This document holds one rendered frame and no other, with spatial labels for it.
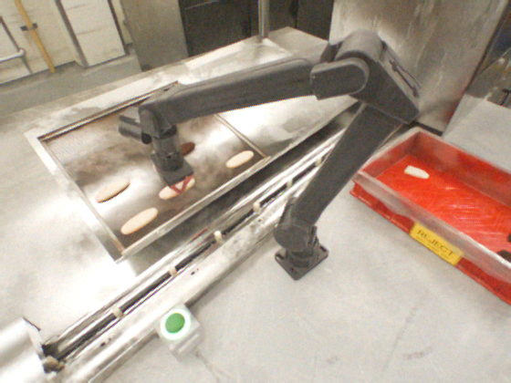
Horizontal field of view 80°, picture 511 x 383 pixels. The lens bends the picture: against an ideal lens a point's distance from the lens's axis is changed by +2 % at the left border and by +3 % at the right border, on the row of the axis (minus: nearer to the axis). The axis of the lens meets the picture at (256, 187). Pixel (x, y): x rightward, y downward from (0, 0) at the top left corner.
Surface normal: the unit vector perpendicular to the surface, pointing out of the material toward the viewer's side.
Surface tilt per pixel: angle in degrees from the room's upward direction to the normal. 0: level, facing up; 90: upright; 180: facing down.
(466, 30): 90
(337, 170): 89
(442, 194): 0
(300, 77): 91
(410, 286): 0
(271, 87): 87
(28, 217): 0
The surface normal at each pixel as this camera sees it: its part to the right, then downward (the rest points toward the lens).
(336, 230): -0.04, -0.69
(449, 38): -0.72, 0.51
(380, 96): -0.36, 0.68
